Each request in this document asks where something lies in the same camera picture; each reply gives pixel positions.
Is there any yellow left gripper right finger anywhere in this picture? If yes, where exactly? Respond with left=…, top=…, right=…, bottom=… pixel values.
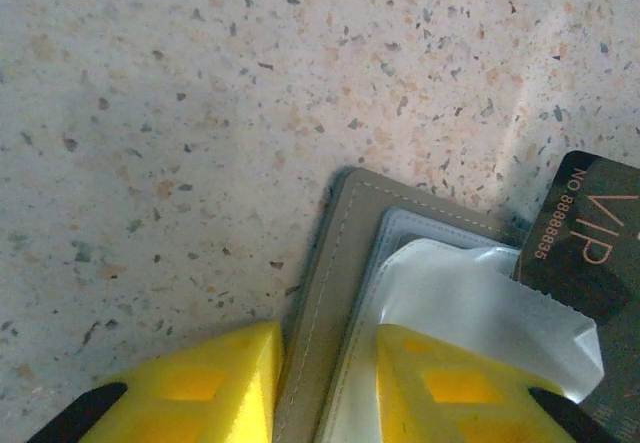
left=374, top=323, right=621, bottom=443

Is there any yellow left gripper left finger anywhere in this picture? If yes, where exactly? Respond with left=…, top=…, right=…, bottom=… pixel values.
left=27, top=321, right=284, bottom=443

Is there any black VIP card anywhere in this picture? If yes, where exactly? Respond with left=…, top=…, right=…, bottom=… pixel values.
left=510, top=150, right=640, bottom=443

